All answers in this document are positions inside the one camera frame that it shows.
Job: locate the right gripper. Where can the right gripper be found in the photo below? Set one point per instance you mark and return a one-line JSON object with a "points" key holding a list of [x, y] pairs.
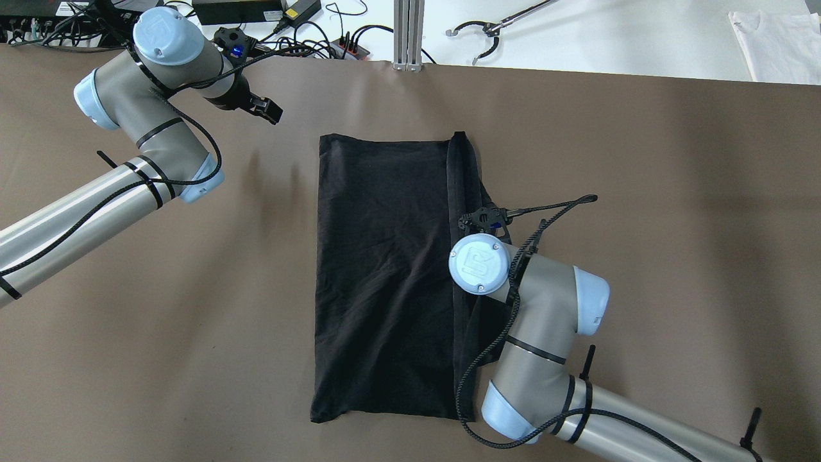
{"points": [[463, 222]]}

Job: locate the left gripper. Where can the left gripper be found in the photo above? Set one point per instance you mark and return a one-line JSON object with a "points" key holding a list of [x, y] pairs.
{"points": [[238, 97]]}

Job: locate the black t-shirt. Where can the black t-shirt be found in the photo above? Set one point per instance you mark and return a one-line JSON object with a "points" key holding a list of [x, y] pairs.
{"points": [[394, 334]]}

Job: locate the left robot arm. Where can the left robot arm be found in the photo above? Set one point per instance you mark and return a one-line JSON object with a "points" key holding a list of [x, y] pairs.
{"points": [[166, 55]]}

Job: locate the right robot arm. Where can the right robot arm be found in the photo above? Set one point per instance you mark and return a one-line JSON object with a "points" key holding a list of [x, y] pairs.
{"points": [[519, 388]]}

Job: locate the red black power strip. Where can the red black power strip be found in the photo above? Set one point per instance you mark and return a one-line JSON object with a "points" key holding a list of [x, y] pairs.
{"points": [[346, 49]]}

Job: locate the black power adapter brick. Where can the black power adapter brick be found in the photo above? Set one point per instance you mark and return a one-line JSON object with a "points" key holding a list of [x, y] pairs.
{"points": [[236, 12]]}

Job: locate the metal reacher grabber tool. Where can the metal reacher grabber tool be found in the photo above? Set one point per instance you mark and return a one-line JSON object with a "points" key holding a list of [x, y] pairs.
{"points": [[492, 29]]}

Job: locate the white folded cloth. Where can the white folded cloth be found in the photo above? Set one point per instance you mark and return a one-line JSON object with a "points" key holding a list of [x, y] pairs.
{"points": [[779, 48]]}

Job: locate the aluminium frame post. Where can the aluminium frame post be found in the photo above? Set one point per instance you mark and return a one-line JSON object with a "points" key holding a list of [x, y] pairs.
{"points": [[407, 35]]}

